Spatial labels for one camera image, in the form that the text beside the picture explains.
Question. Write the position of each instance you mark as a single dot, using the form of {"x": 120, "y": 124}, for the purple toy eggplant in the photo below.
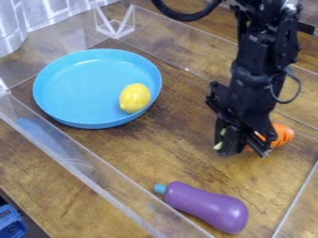
{"x": 223, "y": 211}

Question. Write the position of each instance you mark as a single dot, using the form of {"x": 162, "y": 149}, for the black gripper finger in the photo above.
{"x": 258, "y": 144}
{"x": 230, "y": 138}

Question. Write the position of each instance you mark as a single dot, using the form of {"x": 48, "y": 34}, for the blue plastic plate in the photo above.
{"x": 76, "y": 88}

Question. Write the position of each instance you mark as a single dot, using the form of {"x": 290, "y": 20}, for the blue object at corner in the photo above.
{"x": 12, "y": 224}

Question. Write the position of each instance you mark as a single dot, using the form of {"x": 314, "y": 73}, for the black bar in background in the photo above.
{"x": 306, "y": 28}

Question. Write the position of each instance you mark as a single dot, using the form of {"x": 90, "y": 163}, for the orange toy carrot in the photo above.
{"x": 285, "y": 137}

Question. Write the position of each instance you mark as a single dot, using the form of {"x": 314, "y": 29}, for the clear acrylic enclosure wall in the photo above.
{"x": 83, "y": 181}

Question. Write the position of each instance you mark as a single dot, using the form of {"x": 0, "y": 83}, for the yellow toy lemon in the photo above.
{"x": 135, "y": 98}

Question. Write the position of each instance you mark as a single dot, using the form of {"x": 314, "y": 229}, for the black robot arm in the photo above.
{"x": 267, "y": 50}

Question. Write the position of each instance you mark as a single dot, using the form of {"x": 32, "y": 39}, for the white curtain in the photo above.
{"x": 24, "y": 16}

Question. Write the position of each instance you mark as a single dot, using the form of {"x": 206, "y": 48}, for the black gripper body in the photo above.
{"x": 245, "y": 103}

